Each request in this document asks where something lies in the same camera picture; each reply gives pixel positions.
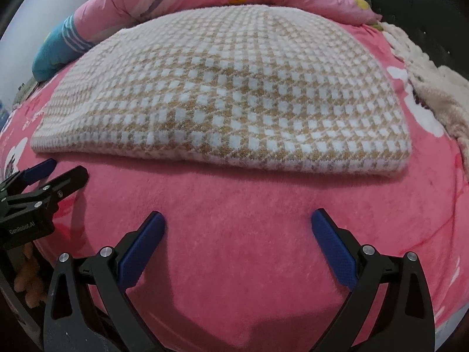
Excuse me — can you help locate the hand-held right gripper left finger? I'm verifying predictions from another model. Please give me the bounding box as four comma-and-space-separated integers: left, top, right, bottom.
43, 211, 168, 352

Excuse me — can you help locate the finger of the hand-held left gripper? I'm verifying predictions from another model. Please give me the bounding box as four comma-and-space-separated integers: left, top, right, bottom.
22, 158, 58, 186
41, 166, 90, 212

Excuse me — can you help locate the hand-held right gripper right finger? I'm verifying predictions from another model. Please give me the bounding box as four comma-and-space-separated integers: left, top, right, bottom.
311, 208, 436, 352

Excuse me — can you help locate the beige checkered knit sweater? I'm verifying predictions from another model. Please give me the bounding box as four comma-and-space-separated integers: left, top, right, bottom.
31, 4, 412, 177

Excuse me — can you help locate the person's left hand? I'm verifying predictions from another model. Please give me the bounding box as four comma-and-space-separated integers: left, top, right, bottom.
14, 244, 48, 307

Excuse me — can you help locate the pink floral bed sheet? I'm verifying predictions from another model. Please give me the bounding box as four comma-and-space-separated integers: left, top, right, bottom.
0, 18, 469, 352

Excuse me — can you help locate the teal striped cloth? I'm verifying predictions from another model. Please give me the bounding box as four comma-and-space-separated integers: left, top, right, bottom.
32, 15, 96, 82

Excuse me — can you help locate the white fluffy blanket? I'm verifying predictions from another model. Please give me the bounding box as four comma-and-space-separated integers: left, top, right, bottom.
381, 22, 469, 167

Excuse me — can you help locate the dark bed headboard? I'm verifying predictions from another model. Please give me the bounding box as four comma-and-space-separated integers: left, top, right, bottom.
348, 0, 469, 76

